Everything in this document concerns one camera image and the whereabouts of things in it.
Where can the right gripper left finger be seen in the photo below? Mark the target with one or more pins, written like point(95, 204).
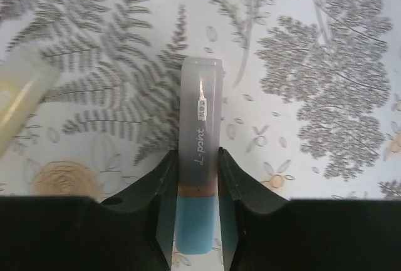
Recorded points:
point(142, 228)

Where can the blue highlighter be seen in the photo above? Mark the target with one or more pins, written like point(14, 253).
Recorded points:
point(199, 139)

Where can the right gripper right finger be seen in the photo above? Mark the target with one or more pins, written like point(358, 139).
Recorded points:
point(250, 218)

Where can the yellow highlighter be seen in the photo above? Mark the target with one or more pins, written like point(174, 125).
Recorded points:
point(25, 79)

